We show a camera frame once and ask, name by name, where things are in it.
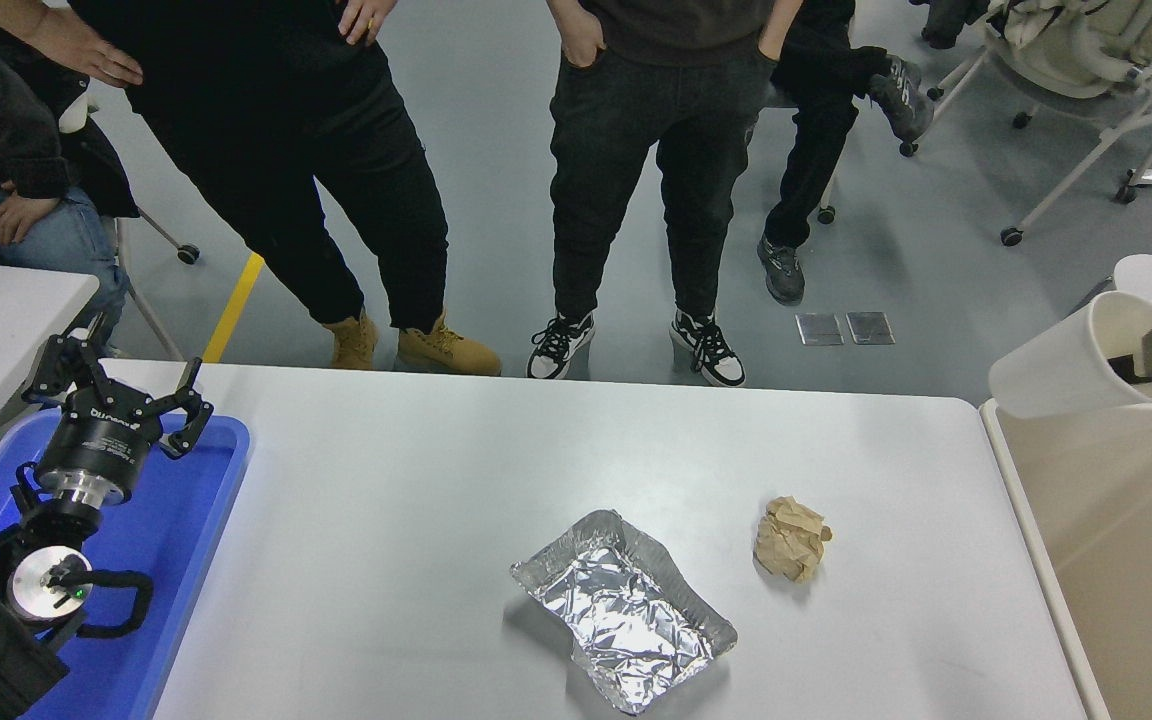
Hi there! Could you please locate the crinkled foil tray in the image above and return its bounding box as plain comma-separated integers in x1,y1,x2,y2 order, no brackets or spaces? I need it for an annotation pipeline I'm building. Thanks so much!
509,509,739,717

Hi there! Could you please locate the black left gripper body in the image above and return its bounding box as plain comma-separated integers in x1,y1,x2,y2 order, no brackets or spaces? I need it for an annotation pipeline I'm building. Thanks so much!
36,385,165,489

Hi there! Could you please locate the white frame wheeled chair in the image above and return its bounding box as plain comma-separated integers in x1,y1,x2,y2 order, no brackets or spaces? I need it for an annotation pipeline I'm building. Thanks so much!
899,0,1152,248

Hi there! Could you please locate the person's left hand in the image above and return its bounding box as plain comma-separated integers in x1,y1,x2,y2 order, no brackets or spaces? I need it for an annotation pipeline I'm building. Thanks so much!
758,10,797,61
338,0,399,46

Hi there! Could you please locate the person's right hand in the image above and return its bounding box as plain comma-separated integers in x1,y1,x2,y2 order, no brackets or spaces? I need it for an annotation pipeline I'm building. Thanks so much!
31,15,144,88
561,5,605,69

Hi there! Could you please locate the metal floor plate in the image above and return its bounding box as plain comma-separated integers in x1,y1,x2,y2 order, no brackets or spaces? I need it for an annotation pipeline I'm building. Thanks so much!
796,313,845,347
846,311,896,346

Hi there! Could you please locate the wheeled chair with white back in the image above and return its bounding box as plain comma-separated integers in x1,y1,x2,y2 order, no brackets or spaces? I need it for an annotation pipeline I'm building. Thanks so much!
61,95,204,361

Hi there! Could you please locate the dark bag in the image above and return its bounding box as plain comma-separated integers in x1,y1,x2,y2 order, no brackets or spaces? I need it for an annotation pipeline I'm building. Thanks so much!
919,0,989,49

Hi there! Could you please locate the white paper cup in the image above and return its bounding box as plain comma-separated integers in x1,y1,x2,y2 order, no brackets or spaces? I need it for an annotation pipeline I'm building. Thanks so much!
988,290,1152,419

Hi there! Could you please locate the beige jacket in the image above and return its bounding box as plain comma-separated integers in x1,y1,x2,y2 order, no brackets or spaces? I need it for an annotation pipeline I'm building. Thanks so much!
986,0,1152,99

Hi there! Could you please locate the large pale plastic bin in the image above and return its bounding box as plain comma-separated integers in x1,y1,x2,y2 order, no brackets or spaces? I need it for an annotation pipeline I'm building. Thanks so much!
979,397,1152,720

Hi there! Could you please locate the blue plastic tray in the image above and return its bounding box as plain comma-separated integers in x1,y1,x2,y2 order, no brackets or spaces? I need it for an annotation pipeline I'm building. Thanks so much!
0,410,252,720

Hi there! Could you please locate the person's hand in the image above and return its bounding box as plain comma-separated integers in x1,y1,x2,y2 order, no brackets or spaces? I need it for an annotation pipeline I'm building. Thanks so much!
0,192,65,246

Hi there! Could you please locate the crumpled tan paper ball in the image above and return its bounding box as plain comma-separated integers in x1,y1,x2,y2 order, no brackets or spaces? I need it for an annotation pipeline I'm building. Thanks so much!
753,497,833,584

